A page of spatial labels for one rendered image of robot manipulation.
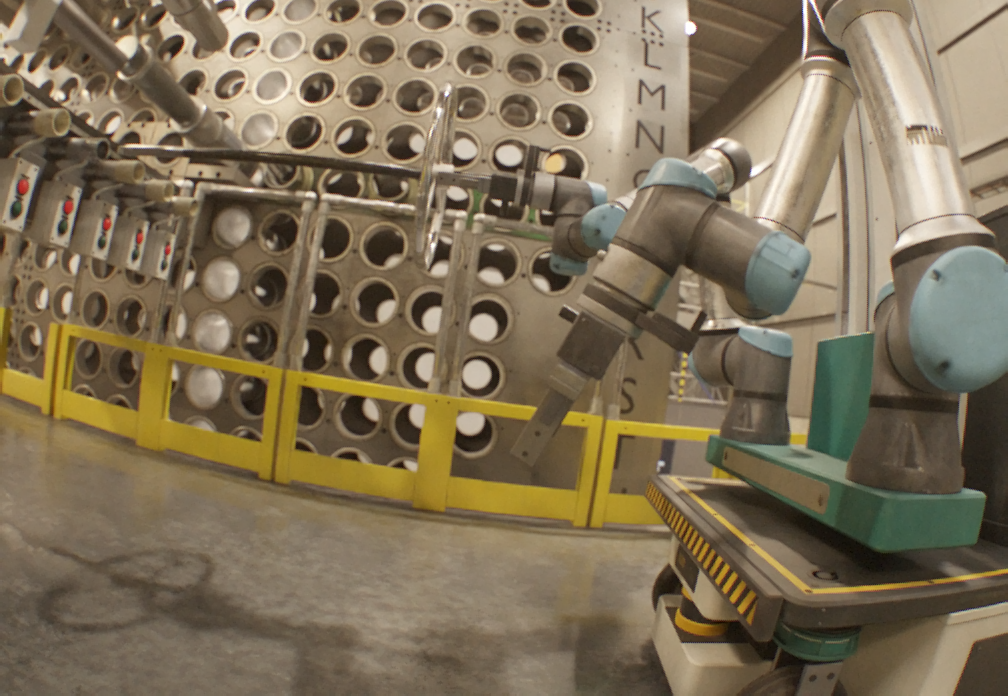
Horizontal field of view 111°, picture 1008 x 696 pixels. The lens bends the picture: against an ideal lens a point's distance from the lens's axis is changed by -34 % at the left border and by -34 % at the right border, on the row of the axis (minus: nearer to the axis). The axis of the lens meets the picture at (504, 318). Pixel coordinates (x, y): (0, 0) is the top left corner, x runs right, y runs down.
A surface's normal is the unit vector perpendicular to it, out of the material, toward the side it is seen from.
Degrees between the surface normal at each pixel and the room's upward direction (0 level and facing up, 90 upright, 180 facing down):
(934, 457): 72
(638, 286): 105
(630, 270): 96
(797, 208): 98
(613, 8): 90
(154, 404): 90
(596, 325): 97
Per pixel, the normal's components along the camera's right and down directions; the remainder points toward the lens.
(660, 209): -0.49, -0.16
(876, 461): -0.85, -0.45
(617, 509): 0.08, -0.09
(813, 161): -0.17, 0.02
